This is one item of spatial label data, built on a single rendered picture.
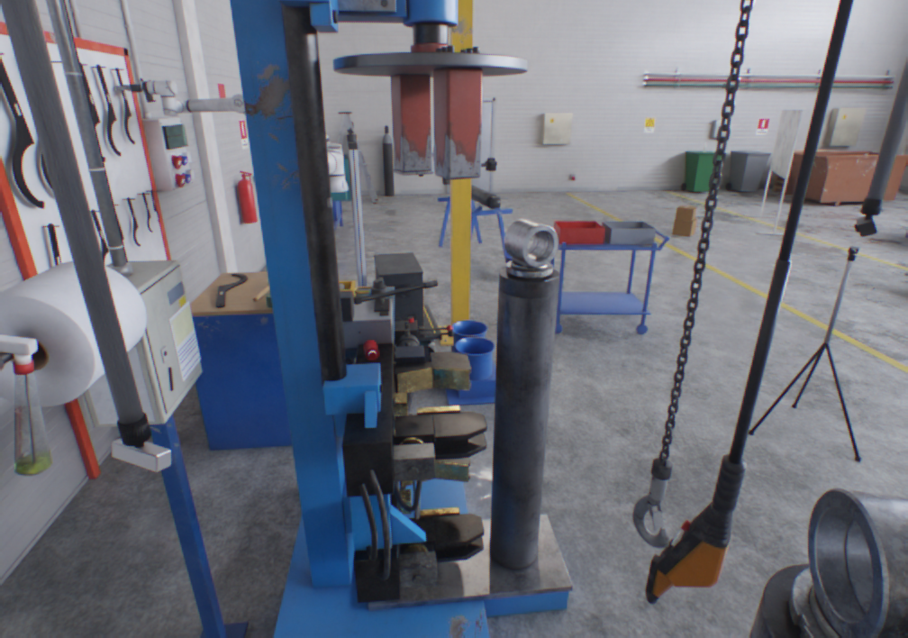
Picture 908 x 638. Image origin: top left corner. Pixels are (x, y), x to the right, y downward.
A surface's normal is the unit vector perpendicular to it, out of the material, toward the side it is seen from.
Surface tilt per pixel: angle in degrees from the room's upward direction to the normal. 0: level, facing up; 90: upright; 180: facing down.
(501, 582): 0
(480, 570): 0
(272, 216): 90
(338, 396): 90
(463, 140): 90
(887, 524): 14
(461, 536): 0
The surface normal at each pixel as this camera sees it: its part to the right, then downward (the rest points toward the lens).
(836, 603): 0.01, -0.95
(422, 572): 0.11, 0.36
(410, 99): 0.41, 0.33
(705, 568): -0.63, 0.28
